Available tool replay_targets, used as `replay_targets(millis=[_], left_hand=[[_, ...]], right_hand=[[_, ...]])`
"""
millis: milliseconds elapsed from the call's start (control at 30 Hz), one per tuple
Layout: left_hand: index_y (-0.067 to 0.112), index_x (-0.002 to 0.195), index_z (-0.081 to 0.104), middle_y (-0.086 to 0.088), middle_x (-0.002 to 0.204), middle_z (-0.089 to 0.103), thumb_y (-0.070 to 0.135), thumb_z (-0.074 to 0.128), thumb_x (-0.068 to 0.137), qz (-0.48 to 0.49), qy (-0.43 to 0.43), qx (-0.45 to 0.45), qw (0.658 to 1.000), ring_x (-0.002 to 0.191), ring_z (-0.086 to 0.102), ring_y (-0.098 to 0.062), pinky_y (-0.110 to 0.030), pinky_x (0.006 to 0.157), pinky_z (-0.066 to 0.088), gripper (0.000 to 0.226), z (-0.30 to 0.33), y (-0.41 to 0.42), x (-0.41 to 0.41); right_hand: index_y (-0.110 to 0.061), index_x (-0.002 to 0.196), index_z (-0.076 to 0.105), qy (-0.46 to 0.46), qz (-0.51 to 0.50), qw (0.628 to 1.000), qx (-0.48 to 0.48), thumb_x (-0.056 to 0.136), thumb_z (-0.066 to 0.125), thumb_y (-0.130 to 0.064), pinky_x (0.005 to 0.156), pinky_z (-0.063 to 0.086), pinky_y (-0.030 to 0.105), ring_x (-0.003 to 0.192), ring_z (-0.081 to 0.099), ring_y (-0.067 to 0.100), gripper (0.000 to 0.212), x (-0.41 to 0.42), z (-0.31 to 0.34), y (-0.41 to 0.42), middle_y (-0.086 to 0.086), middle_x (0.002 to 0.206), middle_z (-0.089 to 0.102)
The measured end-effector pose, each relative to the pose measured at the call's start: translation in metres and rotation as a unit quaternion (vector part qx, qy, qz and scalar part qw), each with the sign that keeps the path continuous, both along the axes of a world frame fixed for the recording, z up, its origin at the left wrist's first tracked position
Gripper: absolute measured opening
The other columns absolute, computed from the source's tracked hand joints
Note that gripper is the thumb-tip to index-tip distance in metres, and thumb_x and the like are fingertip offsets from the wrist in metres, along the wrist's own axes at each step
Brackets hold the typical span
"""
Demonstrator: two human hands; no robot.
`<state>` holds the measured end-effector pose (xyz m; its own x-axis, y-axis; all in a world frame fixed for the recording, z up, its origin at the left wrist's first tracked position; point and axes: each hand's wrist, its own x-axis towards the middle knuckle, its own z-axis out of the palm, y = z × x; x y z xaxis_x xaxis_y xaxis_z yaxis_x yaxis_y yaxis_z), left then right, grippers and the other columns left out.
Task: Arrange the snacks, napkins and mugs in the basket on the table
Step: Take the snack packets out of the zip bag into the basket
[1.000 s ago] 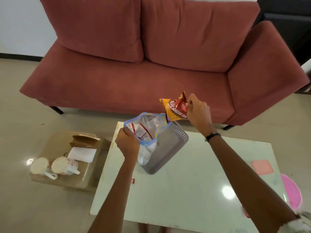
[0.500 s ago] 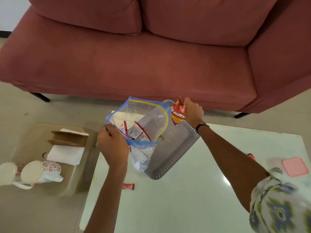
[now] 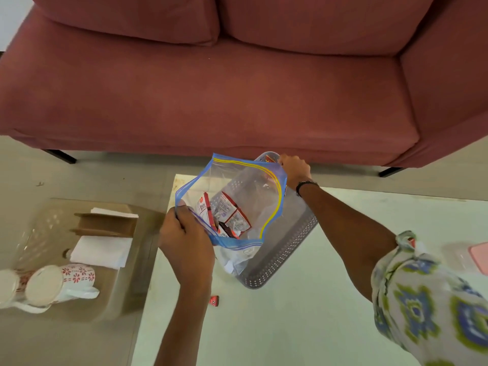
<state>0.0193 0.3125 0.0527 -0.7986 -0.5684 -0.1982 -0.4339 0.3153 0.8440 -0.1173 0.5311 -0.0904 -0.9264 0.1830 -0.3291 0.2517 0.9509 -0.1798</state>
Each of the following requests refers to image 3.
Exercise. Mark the clear blue-sealed zip bag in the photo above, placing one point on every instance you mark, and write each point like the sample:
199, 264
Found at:
248, 182

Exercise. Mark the person's left forearm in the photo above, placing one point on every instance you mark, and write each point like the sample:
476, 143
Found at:
185, 327

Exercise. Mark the beige plastic stool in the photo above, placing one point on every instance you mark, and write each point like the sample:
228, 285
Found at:
122, 293

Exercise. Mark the grey plastic tray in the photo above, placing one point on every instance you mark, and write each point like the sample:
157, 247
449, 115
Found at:
278, 243

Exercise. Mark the maroon nuts snack packet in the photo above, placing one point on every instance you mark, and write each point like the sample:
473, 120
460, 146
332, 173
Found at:
227, 205

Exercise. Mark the white floral mug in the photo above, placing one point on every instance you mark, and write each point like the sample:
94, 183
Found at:
7, 287
49, 283

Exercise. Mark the person's left hand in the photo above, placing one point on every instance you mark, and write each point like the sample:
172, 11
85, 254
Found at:
187, 247

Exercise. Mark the person's right forearm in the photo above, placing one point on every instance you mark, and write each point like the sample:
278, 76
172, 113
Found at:
350, 232

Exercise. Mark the dark peanuts snack packet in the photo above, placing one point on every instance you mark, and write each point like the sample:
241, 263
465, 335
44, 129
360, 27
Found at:
228, 230

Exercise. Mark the red sofa back cushion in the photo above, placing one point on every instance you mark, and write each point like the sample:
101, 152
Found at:
126, 15
324, 22

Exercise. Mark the clear container with pink lid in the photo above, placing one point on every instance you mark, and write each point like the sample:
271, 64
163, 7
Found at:
481, 257

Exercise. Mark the black sofa leg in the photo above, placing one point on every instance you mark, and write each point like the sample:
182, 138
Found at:
59, 156
390, 172

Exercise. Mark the person's right hand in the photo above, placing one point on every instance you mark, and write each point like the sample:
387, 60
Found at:
297, 171

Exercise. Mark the red fabric sofa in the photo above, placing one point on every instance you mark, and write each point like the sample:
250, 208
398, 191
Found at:
228, 99

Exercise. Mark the red candy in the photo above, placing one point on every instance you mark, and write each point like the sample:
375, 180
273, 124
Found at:
214, 301

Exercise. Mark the wooden napkin holder with napkins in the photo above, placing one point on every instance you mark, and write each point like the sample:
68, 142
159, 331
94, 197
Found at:
106, 224

